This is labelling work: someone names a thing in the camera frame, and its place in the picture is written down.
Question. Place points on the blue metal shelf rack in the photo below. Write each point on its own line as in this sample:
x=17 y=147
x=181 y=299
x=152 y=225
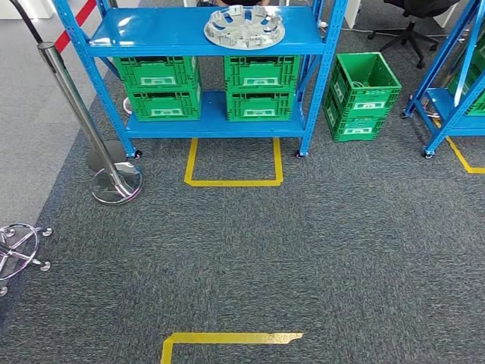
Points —
x=451 y=95
x=189 y=30

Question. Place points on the yellow floor tape square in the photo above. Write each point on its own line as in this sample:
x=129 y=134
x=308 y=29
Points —
x=233 y=182
x=460 y=156

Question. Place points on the grey wheel hubcap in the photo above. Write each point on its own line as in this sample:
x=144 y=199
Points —
x=244 y=27

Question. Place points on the open green plastic crate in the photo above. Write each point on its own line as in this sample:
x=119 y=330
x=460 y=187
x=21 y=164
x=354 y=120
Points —
x=363 y=80

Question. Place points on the chrome barrier stanchion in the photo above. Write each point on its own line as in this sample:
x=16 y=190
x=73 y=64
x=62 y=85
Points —
x=81 y=115

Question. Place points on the red barrier belt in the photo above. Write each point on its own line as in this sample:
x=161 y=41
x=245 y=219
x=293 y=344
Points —
x=74 y=22

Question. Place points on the black office chair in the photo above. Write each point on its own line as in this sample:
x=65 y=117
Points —
x=412 y=22

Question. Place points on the chrome stool wheel base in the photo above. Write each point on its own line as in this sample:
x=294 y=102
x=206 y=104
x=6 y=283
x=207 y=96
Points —
x=19 y=251

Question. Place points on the black barrier belt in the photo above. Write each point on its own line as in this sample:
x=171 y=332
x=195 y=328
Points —
x=26 y=20

